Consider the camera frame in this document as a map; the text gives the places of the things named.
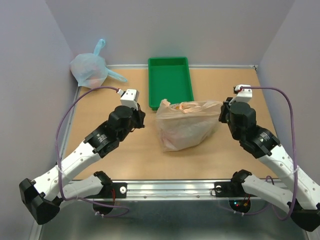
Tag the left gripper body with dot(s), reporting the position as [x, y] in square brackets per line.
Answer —
[136, 123]

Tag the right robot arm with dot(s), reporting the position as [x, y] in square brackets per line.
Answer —
[301, 199]

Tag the blue plastic bag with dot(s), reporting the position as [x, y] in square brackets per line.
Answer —
[90, 69]

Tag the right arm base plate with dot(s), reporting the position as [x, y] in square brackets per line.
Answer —
[227, 189]

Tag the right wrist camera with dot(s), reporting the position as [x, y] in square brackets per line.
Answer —
[243, 93]

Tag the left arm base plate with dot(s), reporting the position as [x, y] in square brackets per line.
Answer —
[115, 190]

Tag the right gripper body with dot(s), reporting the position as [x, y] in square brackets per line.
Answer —
[224, 116]

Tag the green plastic tray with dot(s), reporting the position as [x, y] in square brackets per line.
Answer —
[169, 78]

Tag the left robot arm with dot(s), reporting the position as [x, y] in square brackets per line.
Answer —
[44, 195]

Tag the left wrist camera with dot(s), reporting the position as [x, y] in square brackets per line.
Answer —
[129, 98]

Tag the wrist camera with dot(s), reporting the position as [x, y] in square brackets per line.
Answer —
[129, 98]
[243, 93]

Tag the orange plastic bag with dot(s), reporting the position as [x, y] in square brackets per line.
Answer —
[186, 124]

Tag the aluminium mounting rail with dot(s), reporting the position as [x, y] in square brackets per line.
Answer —
[148, 190]

